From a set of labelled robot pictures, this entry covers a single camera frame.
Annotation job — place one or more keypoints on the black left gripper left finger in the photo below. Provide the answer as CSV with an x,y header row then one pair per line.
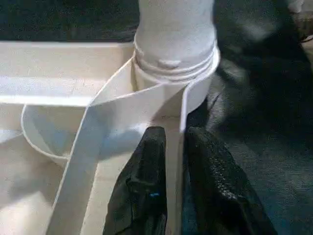
x,y
141,186

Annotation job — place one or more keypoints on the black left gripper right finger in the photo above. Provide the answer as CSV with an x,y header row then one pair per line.
x,y
220,191

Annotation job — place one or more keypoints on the white plastic table top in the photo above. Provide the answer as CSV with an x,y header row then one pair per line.
x,y
61,122

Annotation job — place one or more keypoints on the white plastic table leg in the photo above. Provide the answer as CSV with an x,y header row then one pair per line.
x,y
176,29

